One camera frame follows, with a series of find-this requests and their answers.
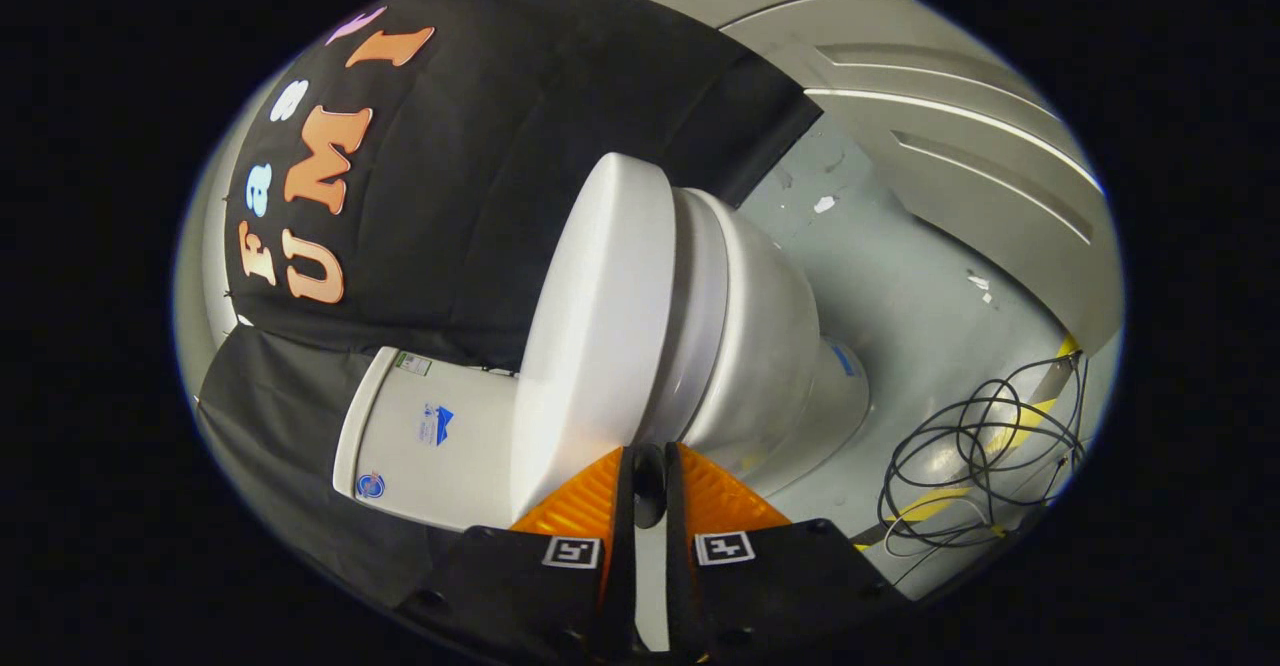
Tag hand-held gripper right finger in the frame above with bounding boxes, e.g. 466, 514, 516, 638
665, 441, 913, 662

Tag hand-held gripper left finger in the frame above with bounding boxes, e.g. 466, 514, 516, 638
400, 444, 639, 662

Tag white toilet lid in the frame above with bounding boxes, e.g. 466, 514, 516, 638
508, 153, 679, 647

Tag white toilet bowl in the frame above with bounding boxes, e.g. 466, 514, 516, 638
680, 191, 871, 499

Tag white toilet seat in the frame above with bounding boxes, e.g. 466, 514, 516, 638
640, 186, 733, 449

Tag black backdrop cloth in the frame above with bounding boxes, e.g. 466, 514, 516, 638
195, 0, 823, 609

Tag grey cabinet with white top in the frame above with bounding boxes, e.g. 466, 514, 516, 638
600, 0, 1123, 357

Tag tangled black cables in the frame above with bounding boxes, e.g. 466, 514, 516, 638
878, 351, 1091, 589

